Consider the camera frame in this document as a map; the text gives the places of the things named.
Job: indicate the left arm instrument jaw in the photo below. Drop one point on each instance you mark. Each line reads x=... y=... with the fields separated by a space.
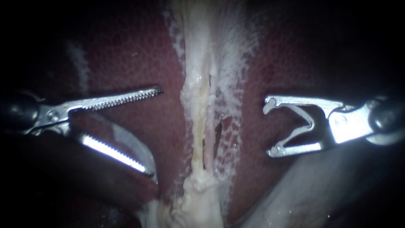
x=120 y=98
x=114 y=152

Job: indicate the left arm instrument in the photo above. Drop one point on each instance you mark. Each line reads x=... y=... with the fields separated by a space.
x=22 y=112

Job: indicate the right arm instrument jaw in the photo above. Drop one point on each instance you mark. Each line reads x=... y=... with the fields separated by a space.
x=303 y=100
x=300 y=149

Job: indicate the right arm instrument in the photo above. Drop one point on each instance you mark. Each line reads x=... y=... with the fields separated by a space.
x=364 y=122

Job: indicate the white clip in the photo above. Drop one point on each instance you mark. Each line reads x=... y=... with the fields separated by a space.
x=308 y=122

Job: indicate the dark red liver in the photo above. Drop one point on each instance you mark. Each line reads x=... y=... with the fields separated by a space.
x=133 y=63

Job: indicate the thin tube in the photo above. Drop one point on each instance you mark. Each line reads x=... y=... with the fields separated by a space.
x=197 y=126
x=209 y=145

